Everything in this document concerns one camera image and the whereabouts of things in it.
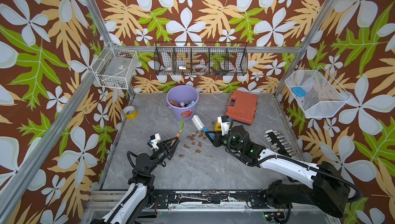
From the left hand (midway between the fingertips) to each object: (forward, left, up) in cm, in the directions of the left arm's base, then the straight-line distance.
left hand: (179, 138), depth 73 cm
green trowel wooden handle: (+27, +6, -6) cm, 29 cm away
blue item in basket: (+28, -67, +5) cm, 73 cm away
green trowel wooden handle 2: (+2, +1, -1) cm, 2 cm away
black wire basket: (+51, -11, +11) cm, 54 cm away
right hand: (+4, -13, -1) cm, 13 cm away
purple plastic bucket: (+36, +1, -11) cm, 37 cm away
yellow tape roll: (+32, +40, -22) cm, 56 cm away
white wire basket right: (+24, -74, +7) cm, 78 cm away
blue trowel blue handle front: (+28, -6, -6) cm, 29 cm away
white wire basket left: (+37, +38, +13) cm, 55 cm away
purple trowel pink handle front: (+26, +1, -5) cm, 27 cm away
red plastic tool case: (+33, -40, -15) cm, 54 cm away
